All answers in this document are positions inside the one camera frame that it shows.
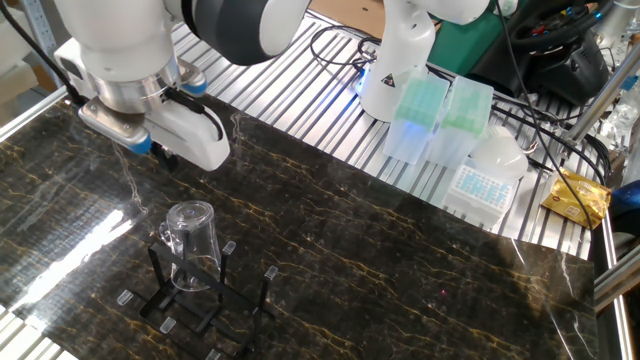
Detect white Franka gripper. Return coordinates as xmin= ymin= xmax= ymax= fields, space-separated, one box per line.
xmin=53 ymin=39 xmax=232 ymax=174

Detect clear plastic cup with handle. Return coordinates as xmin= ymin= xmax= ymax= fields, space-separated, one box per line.
xmin=158 ymin=199 xmax=224 ymax=293

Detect brown cardboard sheet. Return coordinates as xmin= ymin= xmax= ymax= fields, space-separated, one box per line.
xmin=309 ymin=0 xmax=441 ymax=39

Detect green pipette tip box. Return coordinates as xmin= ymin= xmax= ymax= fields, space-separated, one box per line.
xmin=424 ymin=74 xmax=495 ymax=171
xmin=382 ymin=72 xmax=451 ymax=166

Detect white translucent plastic container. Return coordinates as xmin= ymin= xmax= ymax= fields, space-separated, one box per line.
xmin=441 ymin=157 xmax=521 ymax=230

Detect white translucent plastic bowl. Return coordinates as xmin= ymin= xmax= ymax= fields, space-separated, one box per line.
xmin=469 ymin=124 xmax=530 ymax=182

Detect black steering wheel controller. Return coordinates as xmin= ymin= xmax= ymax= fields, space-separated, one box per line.
xmin=469 ymin=0 xmax=611 ymax=106

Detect gold foil snack packet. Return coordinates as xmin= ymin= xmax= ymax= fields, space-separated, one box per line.
xmin=539 ymin=167 xmax=612 ymax=230

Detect dark blue object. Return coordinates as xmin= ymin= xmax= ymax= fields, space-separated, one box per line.
xmin=609 ymin=179 xmax=640 ymax=236

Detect silver wrist camera blue caps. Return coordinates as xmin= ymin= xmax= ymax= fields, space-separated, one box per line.
xmin=78 ymin=58 xmax=209 ymax=156

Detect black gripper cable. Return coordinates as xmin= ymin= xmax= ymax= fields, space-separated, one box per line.
xmin=164 ymin=86 xmax=225 ymax=143

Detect black wire cup rack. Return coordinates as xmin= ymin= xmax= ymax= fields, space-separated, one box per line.
xmin=115 ymin=227 xmax=279 ymax=360

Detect black cable bundle on arm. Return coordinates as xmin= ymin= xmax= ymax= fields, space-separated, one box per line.
xmin=0 ymin=0 xmax=89 ymax=109

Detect grey perforated shelf post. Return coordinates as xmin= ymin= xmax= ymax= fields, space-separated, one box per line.
xmin=19 ymin=0 xmax=64 ymax=81

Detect black coiled cable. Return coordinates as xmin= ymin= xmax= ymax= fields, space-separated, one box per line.
xmin=309 ymin=24 xmax=382 ymax=72

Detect thin black cable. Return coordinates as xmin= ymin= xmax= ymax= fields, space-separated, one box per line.
xmin=494 ymin=0 xmax=597 ymax=231

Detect aluminium frame post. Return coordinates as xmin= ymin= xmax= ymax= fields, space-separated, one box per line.
xmin=564 ymin=42 xmax=640 ymax=146

